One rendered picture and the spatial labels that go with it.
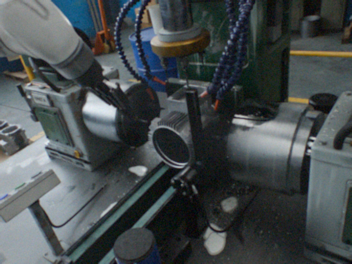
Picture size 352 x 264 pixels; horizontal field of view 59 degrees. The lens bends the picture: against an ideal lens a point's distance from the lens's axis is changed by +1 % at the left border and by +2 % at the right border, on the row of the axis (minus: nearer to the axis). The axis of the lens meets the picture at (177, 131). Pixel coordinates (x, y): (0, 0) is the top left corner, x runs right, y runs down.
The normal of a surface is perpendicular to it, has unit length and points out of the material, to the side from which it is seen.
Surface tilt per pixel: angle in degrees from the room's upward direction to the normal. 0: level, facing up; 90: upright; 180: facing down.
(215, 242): 0
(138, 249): 0
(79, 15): 90
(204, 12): 90
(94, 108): 58
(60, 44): 104
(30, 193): 67
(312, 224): 90
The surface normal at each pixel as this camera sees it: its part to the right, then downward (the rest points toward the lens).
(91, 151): 0.81, 0.19
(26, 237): -0.15, -0.84
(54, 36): 0.69, 0.41
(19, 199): 0.68, -0.16
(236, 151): -0.58, 0.17
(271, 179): -0.55, 0.58
